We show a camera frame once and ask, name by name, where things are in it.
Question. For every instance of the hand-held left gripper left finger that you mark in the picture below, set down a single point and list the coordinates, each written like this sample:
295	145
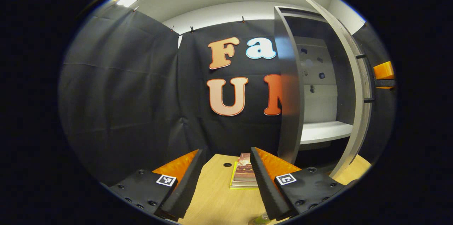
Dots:
189	186

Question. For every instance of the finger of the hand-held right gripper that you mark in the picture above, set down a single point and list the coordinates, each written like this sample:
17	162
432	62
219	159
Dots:
384	71

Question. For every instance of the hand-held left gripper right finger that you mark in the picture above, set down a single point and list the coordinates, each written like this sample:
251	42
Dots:
267	189

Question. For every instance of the green label clear bottle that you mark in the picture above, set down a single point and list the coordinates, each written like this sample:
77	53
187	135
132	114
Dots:
260	220

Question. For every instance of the white cabinet shelf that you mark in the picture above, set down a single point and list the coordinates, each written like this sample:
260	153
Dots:
324	131

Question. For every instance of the yellow cover book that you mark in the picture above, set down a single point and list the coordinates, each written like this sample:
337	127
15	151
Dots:
232	182

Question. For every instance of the black backdrop cloth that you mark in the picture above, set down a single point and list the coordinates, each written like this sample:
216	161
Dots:
116	94

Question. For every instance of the row of black cloth clips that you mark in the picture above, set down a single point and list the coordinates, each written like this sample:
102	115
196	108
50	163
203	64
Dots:
243	19

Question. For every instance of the ceiling light panel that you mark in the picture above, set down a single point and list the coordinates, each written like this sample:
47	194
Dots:
127	1

